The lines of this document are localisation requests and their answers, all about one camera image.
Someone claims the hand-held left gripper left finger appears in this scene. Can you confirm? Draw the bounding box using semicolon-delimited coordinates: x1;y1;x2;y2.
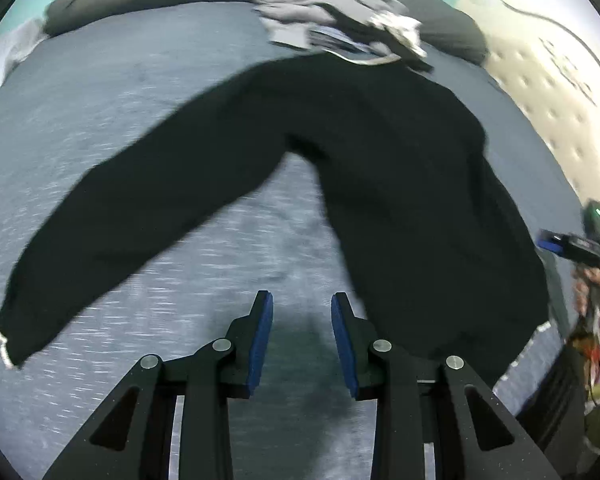
42;290;274;480

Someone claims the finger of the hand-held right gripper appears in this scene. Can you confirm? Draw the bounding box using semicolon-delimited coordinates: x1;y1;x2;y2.
537;229;571;254

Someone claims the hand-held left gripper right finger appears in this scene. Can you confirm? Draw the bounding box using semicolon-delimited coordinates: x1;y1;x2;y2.
331;291;563;480

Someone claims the black sweater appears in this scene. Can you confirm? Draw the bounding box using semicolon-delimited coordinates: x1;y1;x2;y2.
0;52;551;388

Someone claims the person's dark clothing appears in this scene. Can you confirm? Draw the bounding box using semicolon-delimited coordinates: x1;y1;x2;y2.
515;330;598;461

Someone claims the beige tufted headboard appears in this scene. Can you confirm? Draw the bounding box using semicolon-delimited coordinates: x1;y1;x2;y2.
455;0;600;241

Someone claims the white garment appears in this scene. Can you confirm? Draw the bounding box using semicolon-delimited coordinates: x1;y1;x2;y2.
370;12;428;58

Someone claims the blue-grey bed blanket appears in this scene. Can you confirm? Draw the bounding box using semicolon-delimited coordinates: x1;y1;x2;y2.
0;1;586;480

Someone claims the black garment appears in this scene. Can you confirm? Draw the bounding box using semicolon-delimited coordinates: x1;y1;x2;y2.
325;5;433;71

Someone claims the blue striped garment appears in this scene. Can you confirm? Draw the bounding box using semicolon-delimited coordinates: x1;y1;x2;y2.
307;27;381;56

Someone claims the dark grey long pillow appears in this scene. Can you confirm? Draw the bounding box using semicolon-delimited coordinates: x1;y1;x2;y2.
42;0;488;63

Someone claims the white bed sheet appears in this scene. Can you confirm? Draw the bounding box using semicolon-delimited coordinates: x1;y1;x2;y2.
0;17;46;111

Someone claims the black wall cable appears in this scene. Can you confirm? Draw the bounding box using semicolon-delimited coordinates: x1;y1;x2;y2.
500;0;600;106

